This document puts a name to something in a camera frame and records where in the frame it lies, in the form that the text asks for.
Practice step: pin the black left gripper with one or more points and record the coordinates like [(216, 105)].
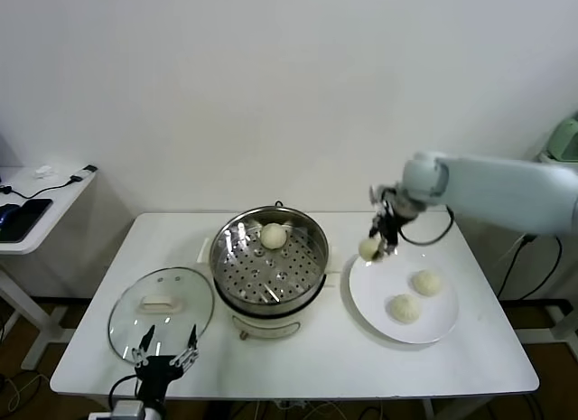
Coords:
[(158, 372)]

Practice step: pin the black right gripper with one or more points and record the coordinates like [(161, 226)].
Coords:
[(389, 226)]

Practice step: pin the white steamed baozi bun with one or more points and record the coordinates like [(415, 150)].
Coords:
[(366, 249), (273, 236), (405, 308), (426, 282)]

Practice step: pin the glass pot lid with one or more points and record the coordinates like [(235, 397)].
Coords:
[(158, 305)]

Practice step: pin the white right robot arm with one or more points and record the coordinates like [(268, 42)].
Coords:
[(496, 189)]

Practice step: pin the stainless steel steamer basket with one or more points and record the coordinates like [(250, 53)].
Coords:
[(289, 262)]

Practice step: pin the white round plate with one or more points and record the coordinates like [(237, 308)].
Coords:
[(375, 298)]

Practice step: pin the white electric cooker base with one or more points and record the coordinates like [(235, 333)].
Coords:
[(266, 325)]

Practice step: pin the black smartphone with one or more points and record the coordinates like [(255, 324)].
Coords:
[(27, 217)]

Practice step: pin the grey usb adapter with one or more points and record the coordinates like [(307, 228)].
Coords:
[(83, 172)]

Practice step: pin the white side table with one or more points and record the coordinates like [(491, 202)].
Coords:
[(49, 185)]

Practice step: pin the pale green appliance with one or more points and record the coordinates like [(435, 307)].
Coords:
[(564, 140)]

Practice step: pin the blue computer mouse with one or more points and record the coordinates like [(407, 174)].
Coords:
[(6, 212)]

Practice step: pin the small white plastic object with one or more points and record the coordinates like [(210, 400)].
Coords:
[(43, 170)]

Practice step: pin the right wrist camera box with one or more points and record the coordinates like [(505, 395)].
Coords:
[(375, 194)]

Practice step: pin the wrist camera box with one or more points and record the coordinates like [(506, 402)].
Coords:
[(375, 194), (126, 412)]

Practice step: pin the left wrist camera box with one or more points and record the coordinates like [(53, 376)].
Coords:
[(126, 412)]

